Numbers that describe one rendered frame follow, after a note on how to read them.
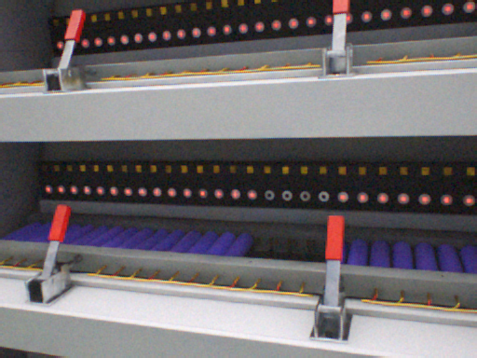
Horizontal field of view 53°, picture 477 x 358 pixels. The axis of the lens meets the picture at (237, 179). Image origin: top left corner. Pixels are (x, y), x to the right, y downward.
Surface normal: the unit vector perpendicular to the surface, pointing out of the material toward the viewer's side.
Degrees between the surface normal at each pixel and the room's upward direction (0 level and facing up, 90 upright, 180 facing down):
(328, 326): 20
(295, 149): 90
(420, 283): 110
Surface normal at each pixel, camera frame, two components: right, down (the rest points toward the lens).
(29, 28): 0.95, 0.01
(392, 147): -0.33, -0.10
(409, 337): -0.07, -0.97
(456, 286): -0.32, 0.25
